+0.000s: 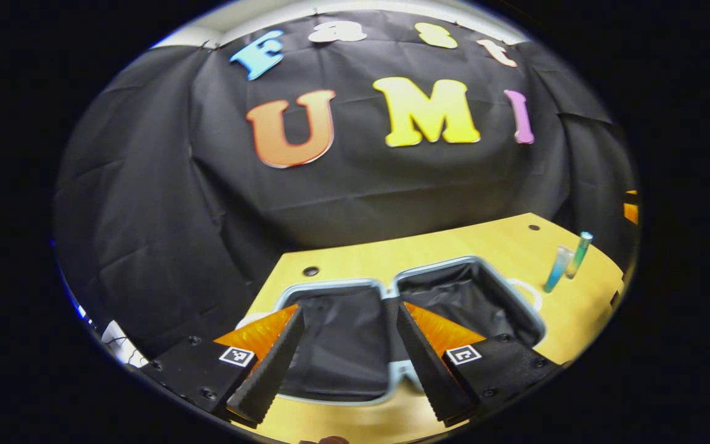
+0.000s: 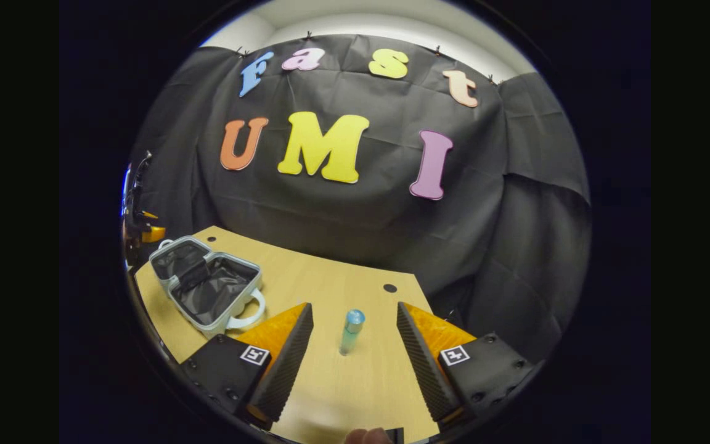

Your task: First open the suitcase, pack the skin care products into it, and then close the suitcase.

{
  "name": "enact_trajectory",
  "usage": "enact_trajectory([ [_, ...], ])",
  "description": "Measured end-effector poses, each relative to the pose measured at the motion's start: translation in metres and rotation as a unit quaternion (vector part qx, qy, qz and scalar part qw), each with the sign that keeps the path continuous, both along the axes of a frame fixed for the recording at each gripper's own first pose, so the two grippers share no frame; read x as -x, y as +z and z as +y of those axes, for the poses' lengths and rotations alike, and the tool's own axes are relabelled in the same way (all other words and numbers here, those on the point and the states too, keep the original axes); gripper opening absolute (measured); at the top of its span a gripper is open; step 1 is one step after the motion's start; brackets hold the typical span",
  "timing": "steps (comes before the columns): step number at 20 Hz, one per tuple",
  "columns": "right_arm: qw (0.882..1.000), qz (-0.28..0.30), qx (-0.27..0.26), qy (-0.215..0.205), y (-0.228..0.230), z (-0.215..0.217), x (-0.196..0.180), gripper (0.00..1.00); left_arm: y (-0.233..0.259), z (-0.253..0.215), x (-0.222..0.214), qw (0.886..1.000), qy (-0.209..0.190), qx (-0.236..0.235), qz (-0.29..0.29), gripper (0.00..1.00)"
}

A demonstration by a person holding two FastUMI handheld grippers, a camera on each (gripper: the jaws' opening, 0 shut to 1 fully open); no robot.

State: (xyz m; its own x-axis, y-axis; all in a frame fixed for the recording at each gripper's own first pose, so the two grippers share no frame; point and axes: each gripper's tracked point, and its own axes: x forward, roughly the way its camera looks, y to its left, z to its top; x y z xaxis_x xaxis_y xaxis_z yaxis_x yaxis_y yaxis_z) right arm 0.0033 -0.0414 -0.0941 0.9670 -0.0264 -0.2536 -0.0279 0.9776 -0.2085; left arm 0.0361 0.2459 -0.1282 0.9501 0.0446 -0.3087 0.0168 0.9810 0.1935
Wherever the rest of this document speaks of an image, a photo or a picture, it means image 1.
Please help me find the clear blue squeeze tube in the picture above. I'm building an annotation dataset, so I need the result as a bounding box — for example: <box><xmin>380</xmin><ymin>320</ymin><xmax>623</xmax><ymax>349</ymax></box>
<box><xmin>543</xmin><ymin>245</ymin><xmax>574</xmax><ymax>294</ymax></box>

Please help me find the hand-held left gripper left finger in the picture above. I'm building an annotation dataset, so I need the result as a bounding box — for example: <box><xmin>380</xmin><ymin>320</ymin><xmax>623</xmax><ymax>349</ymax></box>
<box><xmin>139</xmin><ymin>303</ymin><xmax>306</xmax><ymax>427</ymax></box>

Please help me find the light blue suitcase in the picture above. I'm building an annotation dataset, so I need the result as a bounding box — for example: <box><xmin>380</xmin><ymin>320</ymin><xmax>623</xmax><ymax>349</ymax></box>
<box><xmin>236</xmin><ymin>255</ymin><xmax>547</xmax><ymax>406</ymax></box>

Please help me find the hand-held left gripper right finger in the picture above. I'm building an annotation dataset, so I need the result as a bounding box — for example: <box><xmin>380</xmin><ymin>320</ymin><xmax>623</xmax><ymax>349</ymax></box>
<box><xmin>396</xmin><ymin>301</ymin><xmax>562</xmax><ymax>427</ymax></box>

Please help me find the blue capped bottle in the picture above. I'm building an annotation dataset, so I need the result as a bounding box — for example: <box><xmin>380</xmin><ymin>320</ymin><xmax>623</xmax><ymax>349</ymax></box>
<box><xmin>566</xmin><ymin>231</ymin><xmax>594</xmax><ymax>279</ymax></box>

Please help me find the white printed board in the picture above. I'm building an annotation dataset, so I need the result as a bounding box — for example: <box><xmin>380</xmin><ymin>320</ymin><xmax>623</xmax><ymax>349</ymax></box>
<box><xmin>100</xmin><ymin>319</ymin><xmax>148</xmax><ymax>369</ymax></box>

